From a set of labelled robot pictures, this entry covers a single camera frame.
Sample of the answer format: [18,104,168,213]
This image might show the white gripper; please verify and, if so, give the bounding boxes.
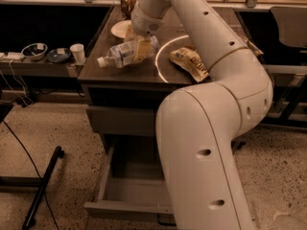
[124,2,164,63]

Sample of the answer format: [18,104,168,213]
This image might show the clear plastic water bottle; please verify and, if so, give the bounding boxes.
[97,36,159,68]

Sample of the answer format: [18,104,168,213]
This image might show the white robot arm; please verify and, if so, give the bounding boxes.
[131,0,272,230]

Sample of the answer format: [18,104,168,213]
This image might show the grey drawer cabinet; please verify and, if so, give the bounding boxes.
[77,5,272,230]

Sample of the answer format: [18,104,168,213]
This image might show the closed upper drawer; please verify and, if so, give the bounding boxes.
[86,105,155,137]

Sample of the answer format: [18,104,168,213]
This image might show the open bottom drawer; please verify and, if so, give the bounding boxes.
[84,136,176,227]

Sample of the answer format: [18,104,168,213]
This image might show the white ceramic bowl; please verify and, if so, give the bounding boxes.
[111,20,131,39]

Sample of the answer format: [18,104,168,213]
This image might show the glass jar with food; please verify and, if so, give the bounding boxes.
[121,0,136,19]

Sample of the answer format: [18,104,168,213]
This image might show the bagged loaf of bread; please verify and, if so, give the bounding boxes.
[168,35,265,83]

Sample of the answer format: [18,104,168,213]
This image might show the white paper cup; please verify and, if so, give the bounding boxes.
[70,43,85,65]

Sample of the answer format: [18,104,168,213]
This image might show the dark blue bowl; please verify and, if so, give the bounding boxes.
[46,48,71,63]

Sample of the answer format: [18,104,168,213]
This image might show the white and blue bowl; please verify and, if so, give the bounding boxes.
[21,43,48,61]

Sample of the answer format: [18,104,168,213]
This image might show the grey side shelf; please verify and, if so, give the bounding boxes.
[0,60,83,78]

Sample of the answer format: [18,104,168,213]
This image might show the grey chair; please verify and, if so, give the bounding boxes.
[271,7,307,48]

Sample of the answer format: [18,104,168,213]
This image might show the black stand leg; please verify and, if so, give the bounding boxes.
[22,146,64,230]

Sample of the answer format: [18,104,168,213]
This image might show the white cables on shelf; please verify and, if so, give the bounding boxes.
[0,52,35,108]

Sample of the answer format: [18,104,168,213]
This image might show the black floor cable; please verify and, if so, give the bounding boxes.
[1,120,60,230]

